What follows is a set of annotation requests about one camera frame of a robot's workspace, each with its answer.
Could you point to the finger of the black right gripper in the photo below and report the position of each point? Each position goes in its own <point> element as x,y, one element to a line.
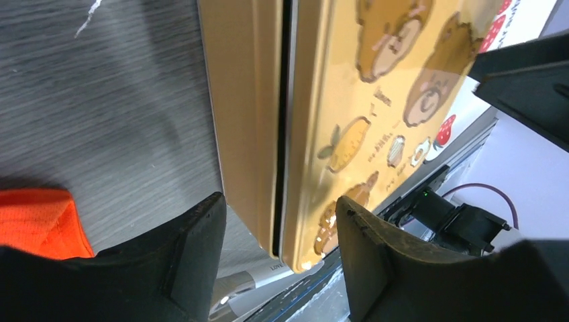
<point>534,91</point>

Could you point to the gold chocolate tray box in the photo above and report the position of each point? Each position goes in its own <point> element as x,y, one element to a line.
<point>242,43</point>

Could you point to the orange cloth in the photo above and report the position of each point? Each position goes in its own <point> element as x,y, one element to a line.
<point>43,222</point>

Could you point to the silver box lid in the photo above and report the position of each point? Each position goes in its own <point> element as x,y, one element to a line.
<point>372,83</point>

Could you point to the strawberry pattern tray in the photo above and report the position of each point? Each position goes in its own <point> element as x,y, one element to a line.
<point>516,23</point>

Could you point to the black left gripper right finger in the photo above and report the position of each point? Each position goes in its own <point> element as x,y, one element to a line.
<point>391,275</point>

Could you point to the metal tongs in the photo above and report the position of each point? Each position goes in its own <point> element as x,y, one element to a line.
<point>239,295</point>

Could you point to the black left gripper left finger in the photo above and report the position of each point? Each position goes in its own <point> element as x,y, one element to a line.
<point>165,274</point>

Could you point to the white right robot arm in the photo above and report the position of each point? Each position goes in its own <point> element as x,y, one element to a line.
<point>465,228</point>

